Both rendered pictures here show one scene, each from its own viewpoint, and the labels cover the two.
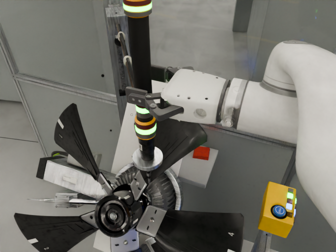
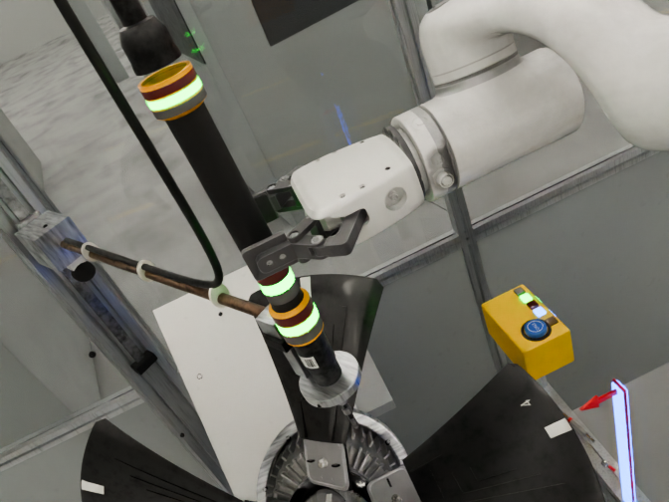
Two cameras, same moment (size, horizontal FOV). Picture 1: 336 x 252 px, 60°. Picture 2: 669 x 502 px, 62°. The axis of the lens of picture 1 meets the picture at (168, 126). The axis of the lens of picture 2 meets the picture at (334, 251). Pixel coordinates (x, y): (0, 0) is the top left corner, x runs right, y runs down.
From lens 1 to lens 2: 18 cm
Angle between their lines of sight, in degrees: 21
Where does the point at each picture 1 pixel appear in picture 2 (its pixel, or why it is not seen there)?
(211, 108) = (406, 175)
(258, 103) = (466, 117)
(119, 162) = (242, 475)
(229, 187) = (417, 384)
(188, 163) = not seen: hidden behind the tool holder
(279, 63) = (458, 33)
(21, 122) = not seen: outside the picture
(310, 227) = not seen: hidden behind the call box
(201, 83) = (352, 159)
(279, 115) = (508, 112)
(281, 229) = (559, 351)
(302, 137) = (603, 74)
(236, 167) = (404, 343)
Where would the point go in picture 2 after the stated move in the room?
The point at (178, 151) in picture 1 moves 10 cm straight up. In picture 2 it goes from (352, 342) to (327, 288)
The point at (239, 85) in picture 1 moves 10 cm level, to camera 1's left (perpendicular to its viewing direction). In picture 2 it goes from (416, 116) to (331, 177)
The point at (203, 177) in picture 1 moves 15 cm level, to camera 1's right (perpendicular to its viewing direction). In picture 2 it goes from (378, 392) to (421, 352)
